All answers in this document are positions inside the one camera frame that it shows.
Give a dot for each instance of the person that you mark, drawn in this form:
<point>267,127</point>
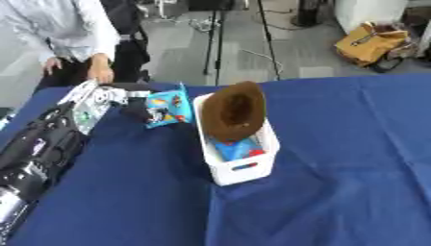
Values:
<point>61,35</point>

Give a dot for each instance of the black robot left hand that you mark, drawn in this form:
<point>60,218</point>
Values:
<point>137,107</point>

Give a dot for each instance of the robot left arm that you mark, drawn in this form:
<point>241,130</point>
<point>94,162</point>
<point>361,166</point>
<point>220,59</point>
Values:
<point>50,134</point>

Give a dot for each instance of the brown felt hat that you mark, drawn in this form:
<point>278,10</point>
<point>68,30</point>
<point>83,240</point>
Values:
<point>233,110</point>

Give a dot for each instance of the blue printed snack bag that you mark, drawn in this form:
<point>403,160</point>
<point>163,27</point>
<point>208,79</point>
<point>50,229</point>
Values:
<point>168,108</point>

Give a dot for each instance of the blue and red packet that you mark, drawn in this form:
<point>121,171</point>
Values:
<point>238,150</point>

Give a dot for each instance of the black tripod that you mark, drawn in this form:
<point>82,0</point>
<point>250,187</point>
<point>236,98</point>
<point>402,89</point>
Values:
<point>221,38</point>

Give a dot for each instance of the white plastic box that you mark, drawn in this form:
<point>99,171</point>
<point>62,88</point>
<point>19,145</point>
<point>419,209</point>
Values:
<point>242,168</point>

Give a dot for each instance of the tan bag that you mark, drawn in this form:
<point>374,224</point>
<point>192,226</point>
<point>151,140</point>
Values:
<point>370,43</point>

